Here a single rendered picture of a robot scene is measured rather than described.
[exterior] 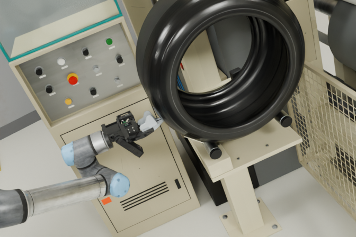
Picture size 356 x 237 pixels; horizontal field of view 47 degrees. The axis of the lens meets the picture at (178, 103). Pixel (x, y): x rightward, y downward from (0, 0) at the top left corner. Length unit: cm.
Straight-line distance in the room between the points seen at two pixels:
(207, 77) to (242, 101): 19
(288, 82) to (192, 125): 35
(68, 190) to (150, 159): 103
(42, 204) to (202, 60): 85
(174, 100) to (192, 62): 42
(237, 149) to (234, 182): 50
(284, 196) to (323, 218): 26
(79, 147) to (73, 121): 67
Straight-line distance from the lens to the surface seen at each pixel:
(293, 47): 137
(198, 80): 170
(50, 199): 124
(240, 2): 124
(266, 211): 241
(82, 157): 141
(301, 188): 251
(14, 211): 119
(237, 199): 214
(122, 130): 138
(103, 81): 203
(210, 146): 145
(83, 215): 292
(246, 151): 157
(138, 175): 228
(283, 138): 159
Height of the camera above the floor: 181
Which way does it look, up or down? 30 degrees down
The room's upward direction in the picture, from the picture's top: 21 degrees counter-clockwise
